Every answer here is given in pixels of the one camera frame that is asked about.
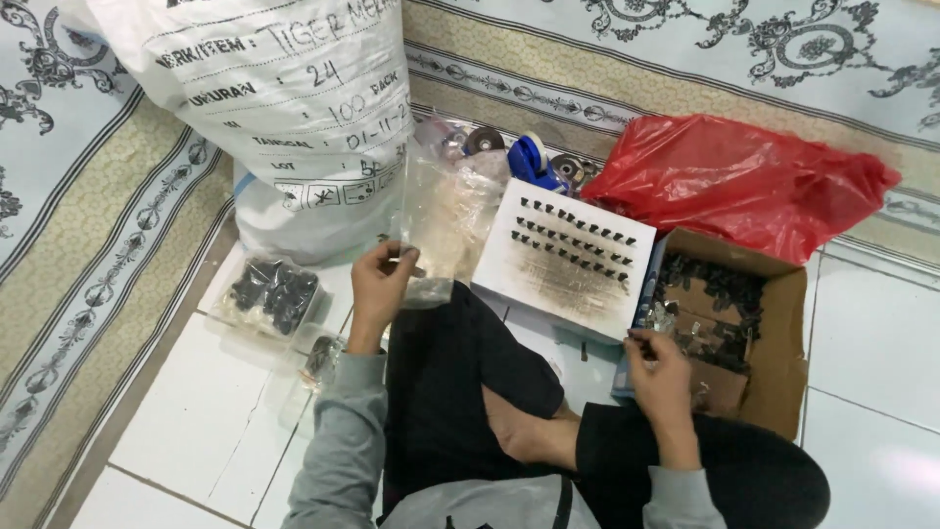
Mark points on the pile of clear plastic bags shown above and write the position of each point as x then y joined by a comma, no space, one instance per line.
477,191

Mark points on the brown cardboard box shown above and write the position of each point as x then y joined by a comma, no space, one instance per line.
778,330

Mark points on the person's bare foot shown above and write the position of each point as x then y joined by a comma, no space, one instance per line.
525,430

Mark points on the small clear plastic bag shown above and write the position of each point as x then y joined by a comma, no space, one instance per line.
430,242

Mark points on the red plastic bag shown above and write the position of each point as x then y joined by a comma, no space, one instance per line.
734,184

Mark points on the person's black trousers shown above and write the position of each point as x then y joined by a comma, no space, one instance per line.
440,382

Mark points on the heap of black plastic clips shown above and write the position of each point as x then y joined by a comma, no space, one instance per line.
723,286

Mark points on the person's grey top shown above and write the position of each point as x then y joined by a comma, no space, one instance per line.
485,507

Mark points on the small clear packets in box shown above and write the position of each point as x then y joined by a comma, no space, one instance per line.
665,317

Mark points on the person's right fingers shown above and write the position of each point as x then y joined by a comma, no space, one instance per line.
646,345

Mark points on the clear bag of black parts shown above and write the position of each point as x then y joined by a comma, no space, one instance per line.
272,294

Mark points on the blue tape dispenser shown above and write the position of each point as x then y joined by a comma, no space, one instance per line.
525,163

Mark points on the patterned grey beige carpet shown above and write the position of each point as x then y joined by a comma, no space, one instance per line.
88,220

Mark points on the rows of small black clips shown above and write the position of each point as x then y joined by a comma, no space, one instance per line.
559,215

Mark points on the blue flat box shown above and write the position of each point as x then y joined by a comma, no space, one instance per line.
650,294

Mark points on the grey grinding disc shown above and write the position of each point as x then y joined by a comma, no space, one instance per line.
485,139
569,169

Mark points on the small clear packet of clips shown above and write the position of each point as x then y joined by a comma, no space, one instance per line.
321,358

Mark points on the white flat board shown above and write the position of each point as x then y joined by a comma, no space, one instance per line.
543,290

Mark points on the large white woven sack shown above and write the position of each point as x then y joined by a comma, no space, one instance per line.
279,110

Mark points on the person's left fingers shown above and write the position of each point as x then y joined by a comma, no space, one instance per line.
393,253

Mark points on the person's left hand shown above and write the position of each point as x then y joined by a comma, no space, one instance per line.
378,294

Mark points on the person's right hand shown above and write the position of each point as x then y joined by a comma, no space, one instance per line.
665,382

